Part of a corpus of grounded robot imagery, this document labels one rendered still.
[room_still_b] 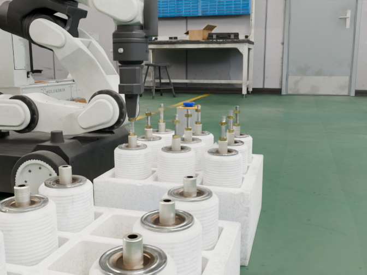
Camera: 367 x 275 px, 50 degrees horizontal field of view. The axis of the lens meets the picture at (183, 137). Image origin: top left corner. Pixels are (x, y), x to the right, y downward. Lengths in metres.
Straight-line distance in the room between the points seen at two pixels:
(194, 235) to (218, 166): 0.41
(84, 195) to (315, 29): 5.50
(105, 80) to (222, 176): 0.61
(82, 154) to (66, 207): 0.63
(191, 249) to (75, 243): 0.22
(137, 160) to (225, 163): 0.22
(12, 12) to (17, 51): 2.11
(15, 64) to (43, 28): 2.20
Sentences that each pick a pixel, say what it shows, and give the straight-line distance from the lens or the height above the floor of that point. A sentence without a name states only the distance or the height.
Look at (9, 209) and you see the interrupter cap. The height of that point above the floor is 0.25.
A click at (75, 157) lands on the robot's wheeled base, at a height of 0.17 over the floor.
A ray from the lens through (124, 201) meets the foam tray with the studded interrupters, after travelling 0.99.
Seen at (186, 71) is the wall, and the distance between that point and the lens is 6.29.
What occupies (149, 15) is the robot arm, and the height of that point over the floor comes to 0.58.
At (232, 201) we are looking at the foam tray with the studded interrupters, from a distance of 0.91.
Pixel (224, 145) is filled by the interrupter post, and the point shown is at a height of 0.27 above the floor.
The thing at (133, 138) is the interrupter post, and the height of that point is 0.27.
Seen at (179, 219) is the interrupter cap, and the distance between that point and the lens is 0.56.
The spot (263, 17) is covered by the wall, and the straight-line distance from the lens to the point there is 6.10.
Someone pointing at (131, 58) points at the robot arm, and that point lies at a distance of 0.96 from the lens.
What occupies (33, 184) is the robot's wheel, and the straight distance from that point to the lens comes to 1.31.
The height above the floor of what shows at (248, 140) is 0.24.
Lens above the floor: 0.47
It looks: 11 degrees down
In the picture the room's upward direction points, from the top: straight up
